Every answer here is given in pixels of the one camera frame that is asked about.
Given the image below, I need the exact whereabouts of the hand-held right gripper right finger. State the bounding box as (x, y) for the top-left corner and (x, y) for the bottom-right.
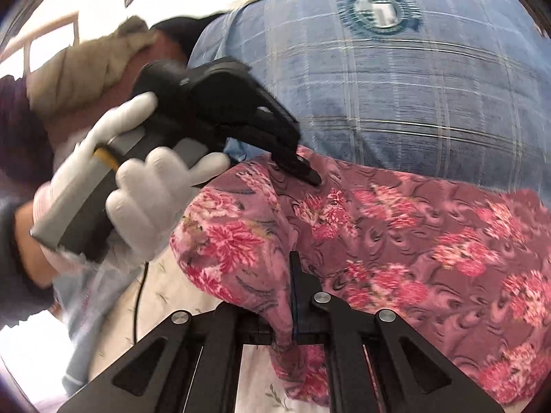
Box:
(289, 251), (505, 413)

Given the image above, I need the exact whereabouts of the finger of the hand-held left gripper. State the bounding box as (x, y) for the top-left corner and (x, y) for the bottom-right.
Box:
(270, 138), (323, 187)

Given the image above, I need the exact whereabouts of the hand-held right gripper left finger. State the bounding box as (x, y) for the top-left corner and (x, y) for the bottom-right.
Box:
(56, 301), (277, 413)

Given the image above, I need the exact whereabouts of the pink floral garment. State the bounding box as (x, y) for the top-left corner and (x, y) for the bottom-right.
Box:
(170, 144), (551, 409)

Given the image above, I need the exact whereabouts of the person's left forearm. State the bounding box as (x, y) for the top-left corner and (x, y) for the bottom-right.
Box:
(0, 200), (59, 315)

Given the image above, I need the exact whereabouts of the person's left hand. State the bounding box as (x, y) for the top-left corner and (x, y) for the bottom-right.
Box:
(33, 92), (232, 264)

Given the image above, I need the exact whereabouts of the brown pillow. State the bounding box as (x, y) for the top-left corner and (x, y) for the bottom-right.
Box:
(123, 30), (190, 99)

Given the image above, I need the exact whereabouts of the white leaf print bed sheet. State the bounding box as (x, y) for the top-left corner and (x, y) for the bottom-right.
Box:
(73, 241), (298, 413)

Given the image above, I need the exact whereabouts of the black cloth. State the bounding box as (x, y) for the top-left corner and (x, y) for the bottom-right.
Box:
(150, 15), (227, 54)

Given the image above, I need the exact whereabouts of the beige cloth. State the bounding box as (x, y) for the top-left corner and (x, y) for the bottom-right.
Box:
(27, 16), (161, 119)

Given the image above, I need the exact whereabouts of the blue plaid quilt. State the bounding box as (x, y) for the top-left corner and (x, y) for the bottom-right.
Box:
(187, 0), (548, 194)

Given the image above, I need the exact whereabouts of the light blue cloth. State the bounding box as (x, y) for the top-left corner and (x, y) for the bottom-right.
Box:
(51, 241), (149, 396)

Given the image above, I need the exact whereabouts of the black cable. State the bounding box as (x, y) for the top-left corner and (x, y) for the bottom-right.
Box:
(133, 260), (150, 351)

